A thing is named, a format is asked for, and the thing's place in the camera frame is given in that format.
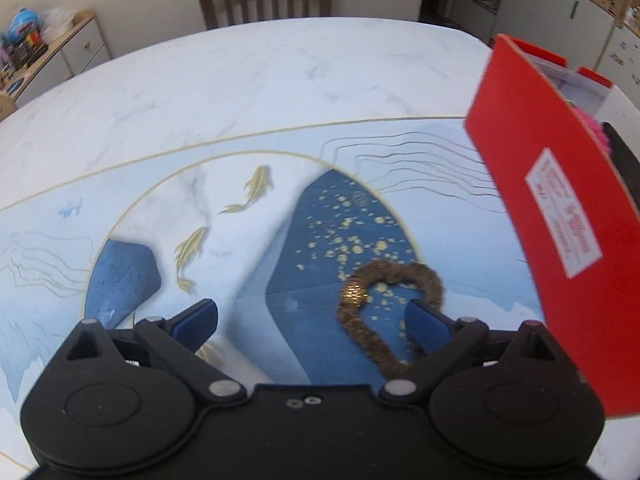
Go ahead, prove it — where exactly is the clear plastic bag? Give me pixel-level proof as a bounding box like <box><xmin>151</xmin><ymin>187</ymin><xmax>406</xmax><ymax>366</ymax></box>
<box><xmin>40</xmin><ymin>7</ymin><xmax>78</xmax><ymax>31</ymax></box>

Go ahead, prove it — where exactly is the red shoe box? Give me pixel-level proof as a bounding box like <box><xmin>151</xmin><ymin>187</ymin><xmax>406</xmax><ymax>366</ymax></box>
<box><xmin>464</xmin><ymin>34</ymin><xmax>640</xmax><ymax>418</ymax></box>

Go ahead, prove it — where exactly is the brown hair scrunchie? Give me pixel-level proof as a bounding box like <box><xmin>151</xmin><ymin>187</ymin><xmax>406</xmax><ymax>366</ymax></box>
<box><xmin>336</xmin><ymin>260</ymin><xmax>445</xmax><ymax>380</ymax></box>

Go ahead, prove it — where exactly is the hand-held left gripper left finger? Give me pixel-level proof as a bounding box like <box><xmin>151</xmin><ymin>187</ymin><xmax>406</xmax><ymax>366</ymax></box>
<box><xmin>62</xmin><ymin>298</ymin><xmax>248</xmax><ymax>401</ymax></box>

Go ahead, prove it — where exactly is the tall white cabinet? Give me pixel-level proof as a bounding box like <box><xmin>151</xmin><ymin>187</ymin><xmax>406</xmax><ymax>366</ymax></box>
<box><xmin>597</xmin><ymin>25</ymin><xmax>640</xmax><ymax>91</ymax></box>

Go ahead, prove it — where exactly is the open white shelf unit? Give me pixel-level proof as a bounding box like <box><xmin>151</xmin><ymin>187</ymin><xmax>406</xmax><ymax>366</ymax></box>
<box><xmin>452</xmin><ymin>0</ymin><xmax>506</xmax><ymax>41</ymax></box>

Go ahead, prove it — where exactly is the white sideboard cabinet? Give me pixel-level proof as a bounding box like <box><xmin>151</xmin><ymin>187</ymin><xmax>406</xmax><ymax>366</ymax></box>
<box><xmin>0</xmin><ymin>10</ymin><xmax>112</xmax><ymax>106</ymax></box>

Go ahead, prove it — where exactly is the pink plush doll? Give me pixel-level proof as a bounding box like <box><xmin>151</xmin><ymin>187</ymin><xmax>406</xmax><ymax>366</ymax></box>
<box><xmin>575</xmin><ymin>105</ymin><xmax>612</xmax><ymax>156</ymax></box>

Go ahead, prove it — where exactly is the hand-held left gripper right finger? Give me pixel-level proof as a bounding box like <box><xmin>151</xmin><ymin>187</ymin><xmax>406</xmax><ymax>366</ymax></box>
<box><xmin>380</xmin><ymin>298</ymin><xmax>561</xmax><ymax>401</ymax></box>

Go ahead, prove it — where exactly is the white floor cabinet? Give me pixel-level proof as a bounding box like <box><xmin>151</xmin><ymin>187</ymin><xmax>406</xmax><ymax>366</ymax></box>
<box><xmin>492</xmin><ymin>0</ymin><xmax>621</xmax><ymax>68</ymax></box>

